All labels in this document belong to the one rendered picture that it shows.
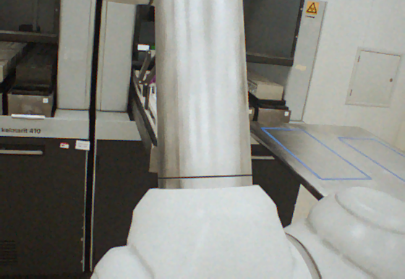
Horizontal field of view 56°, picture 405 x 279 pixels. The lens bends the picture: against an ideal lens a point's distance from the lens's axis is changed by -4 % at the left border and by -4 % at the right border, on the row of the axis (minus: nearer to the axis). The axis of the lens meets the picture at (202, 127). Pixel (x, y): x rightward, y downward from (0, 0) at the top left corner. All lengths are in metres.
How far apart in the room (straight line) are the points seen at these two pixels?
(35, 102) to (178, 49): 0.99
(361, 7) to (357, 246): 2.75
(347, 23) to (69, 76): 2.16
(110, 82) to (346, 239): 1.11
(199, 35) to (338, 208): 0.24
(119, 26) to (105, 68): 0.15
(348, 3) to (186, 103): 2.70
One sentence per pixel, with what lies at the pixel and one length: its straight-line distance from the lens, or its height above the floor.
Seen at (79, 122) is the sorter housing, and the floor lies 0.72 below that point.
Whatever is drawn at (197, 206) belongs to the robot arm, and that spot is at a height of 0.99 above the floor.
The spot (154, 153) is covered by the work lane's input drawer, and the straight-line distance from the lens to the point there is 0.98.
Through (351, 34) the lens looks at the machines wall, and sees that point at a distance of 3.09.
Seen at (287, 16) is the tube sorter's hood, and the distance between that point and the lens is 1.54.
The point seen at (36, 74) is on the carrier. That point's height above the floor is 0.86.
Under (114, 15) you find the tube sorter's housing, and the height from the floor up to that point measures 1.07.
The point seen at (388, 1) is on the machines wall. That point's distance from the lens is 3.25.
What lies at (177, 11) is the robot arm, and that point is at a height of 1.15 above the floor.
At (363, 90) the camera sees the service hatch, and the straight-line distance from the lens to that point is 3.25.
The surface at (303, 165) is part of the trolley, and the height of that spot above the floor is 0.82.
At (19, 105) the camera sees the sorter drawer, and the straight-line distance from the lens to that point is 1.36.
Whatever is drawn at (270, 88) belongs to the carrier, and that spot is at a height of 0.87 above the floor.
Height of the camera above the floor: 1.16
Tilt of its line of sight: 18 degrees down
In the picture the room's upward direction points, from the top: 8 degrees clockwise
